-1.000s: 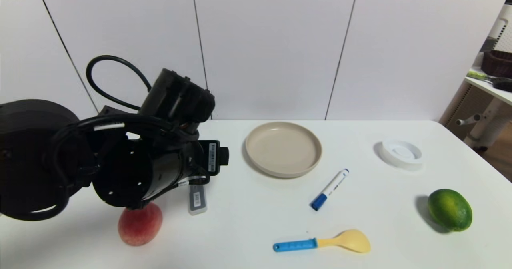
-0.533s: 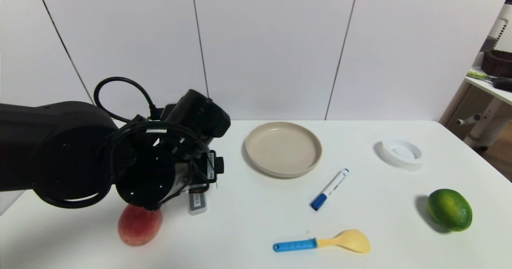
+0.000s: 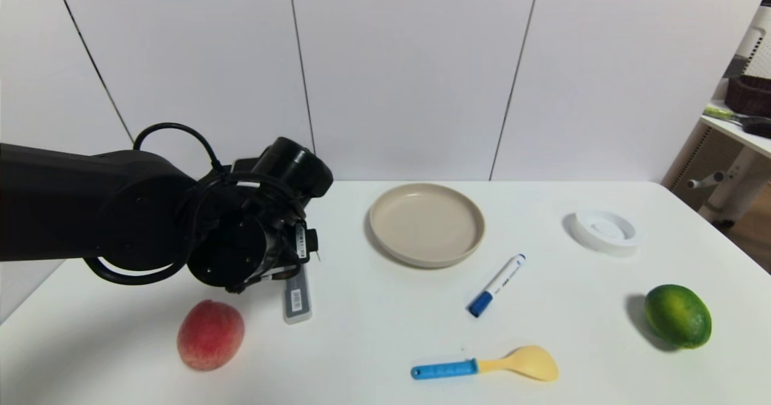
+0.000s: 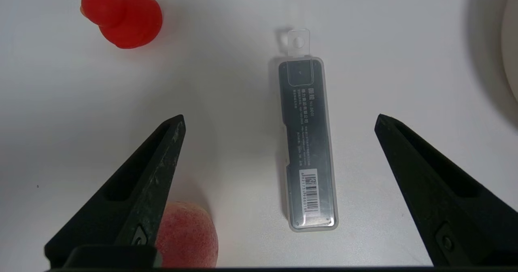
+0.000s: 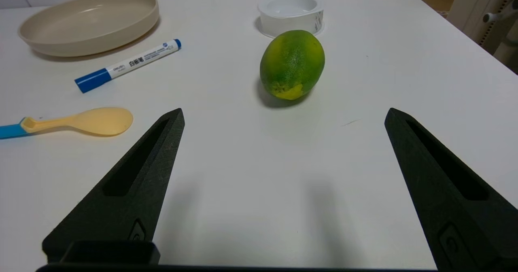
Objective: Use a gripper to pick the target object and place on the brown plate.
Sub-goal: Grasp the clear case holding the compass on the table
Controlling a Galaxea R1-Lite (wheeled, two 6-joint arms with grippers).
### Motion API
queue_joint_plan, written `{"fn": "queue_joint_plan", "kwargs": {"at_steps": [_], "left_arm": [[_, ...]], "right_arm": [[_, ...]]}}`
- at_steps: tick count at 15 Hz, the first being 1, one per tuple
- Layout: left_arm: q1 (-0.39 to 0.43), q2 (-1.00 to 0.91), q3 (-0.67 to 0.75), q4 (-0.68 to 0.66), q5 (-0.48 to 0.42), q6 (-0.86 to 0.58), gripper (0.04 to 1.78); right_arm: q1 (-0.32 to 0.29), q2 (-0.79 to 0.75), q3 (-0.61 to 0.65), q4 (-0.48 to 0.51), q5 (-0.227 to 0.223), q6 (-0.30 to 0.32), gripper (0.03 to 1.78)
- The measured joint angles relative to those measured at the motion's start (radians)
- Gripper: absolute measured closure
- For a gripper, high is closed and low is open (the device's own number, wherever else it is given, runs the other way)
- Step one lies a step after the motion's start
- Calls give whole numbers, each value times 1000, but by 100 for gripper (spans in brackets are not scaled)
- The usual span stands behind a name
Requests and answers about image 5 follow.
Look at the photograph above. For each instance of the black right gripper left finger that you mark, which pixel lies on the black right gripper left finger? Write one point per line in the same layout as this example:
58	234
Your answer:
121	207

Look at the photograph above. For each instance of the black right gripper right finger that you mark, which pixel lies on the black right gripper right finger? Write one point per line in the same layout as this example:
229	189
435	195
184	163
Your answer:
453	207

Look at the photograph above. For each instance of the beige round plate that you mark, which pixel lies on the beige round plate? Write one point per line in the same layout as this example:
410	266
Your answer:
89	25

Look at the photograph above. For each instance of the white marker with blue cap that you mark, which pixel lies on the white marker with blue cap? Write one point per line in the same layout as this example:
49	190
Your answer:
129	63

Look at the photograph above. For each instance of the green lime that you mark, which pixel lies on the green lime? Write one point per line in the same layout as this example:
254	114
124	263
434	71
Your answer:
291	63

